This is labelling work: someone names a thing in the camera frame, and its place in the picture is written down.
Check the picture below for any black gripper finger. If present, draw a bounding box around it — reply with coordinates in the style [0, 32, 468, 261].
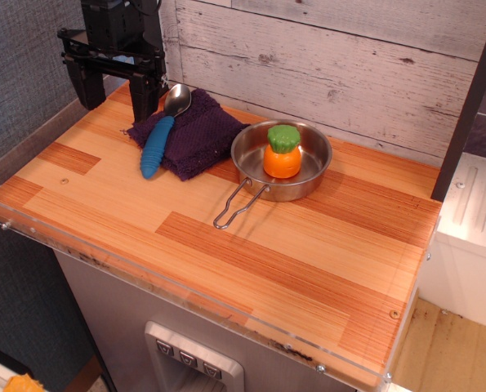
[129, 73, 160, 123]
[65, 56, 105, 110]

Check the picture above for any orange toy pineapple green top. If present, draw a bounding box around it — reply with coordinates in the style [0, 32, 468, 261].
[263, 124, 301, 179]

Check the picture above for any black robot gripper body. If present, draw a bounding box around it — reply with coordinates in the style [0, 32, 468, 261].
[58, 1, 166, 81]

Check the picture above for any small steel pan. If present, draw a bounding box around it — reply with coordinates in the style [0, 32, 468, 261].
[213, 120, 332, 229]

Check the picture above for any clear acrylic side guard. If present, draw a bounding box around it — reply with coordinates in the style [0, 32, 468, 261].
[0, 93, 123, 193]

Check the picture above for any white toy sink unit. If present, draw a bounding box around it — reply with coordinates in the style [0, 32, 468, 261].
[418, 154, 486, 326]

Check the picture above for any purple knitted cloth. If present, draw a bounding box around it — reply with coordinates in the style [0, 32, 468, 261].
[127, 89, 246, 180]

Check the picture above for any grey dispenser button panel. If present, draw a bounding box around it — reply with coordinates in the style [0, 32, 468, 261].
[145, 321, 245, 391]

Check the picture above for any blue handled metal spoon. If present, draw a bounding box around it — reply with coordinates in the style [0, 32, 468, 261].
[140, 84, 192, 180]

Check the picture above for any silver toy fridge cabinet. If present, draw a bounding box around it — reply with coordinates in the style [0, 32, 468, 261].
[56, 252, 351, 391]

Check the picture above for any yellow object bottom left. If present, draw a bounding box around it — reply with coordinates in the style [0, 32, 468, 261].
[2, 374, 45, 392]

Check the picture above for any clear acrylic front guard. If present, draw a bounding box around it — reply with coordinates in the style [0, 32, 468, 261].
[0, 194, 395, 390]

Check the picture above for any dark right post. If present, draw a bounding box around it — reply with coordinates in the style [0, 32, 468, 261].
[431, 43, 486, 202]

